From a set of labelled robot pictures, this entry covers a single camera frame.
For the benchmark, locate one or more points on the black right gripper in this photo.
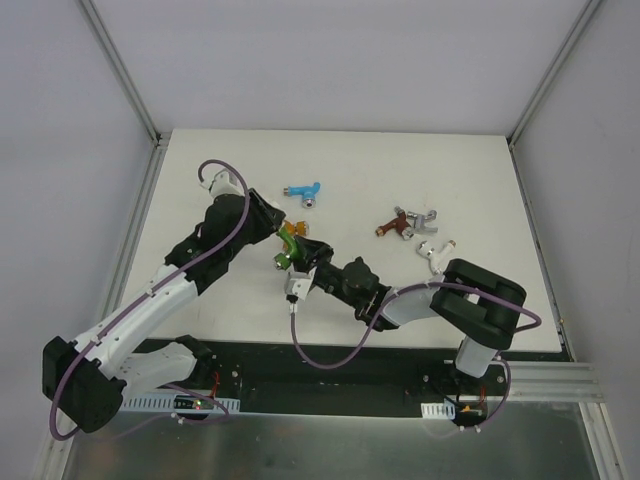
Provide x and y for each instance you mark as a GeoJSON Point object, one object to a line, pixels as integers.
{"type": "Point", "coordinates": [312, 255]}

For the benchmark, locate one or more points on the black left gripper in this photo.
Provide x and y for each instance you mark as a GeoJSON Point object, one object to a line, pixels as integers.
{"type": "Point", "coordinates": [265, 210]}

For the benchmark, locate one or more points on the green faucet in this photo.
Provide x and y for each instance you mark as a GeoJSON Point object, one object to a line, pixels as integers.
{"type": "Point", "coordinates": [291, 253]}

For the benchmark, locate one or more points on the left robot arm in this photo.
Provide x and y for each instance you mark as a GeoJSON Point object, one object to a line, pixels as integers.
{"type": "Point", "coordinates": [90, 377]}

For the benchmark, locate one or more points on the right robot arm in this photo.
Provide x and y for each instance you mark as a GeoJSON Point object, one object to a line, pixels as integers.
{"type": "Point", "coordinates": [481, 304]}

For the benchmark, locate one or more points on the yellow faucet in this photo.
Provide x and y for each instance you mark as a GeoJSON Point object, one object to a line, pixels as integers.
{"type": "Point", "coordinates": [299, 228]}

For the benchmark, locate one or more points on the blue faucet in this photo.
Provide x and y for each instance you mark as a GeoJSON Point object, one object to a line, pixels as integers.
{"type": "Point", "coordinates": [307, 193]}

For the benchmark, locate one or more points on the brown faucet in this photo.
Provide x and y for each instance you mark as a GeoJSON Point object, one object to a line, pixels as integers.
{"type": "Point", "coordinates": [400, 224]}

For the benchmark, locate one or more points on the chrome silver faucet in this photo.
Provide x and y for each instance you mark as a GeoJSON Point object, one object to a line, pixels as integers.
{"type": "Point", "coordinates": [423, 222]}

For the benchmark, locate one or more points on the white faucet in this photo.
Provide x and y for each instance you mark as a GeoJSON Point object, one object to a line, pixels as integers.
{"type": "Point", "coordinates": [436, 258]}

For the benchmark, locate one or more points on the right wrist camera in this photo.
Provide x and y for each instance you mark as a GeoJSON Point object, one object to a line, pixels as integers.
{"type": "Point", "coordinates": [298, 285]}

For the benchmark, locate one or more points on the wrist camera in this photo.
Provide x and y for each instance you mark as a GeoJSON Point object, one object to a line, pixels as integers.
{"type": "Point", "coordinates": [225, 183]}
{"type": "Point", "coordinates": [298, 285]}

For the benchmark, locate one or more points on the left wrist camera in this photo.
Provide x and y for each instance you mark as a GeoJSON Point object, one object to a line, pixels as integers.
{"type": "Point", "coordinates": [225, 183]}

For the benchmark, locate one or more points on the aluminium frame post left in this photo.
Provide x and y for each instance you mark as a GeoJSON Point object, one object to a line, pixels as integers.
{"type": "Point", "coordinates": [107, 45]}

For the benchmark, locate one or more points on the aluminium frame post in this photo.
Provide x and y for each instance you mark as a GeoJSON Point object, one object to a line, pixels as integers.
{"type": "Point", "coordinates": [581, 24]}
{"type": "Point", "coordinates": [107, 45]}

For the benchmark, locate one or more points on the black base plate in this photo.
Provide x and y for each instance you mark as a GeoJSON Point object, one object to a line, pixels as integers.
{"type": "Point", "coordinates": [378, 382]}

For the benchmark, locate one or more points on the white cable duct right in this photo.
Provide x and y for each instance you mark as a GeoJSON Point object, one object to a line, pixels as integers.
{"type": "Point", "coordinates": [438, 411]}

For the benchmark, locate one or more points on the white cable duct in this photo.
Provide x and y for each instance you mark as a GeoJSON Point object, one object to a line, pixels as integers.
{"type": "Point", "coordinates": [179, 403]}
{"type": "Point", "coordinates": [438, 411]}

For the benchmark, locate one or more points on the white cable duct left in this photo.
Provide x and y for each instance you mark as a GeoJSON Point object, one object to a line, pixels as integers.
{"type": "Point", "coordinates": [179, 403]}

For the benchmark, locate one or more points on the aluminium frame post right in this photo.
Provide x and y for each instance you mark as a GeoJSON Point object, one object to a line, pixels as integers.
{"type": "Point", "coordinates": [581, 24]}

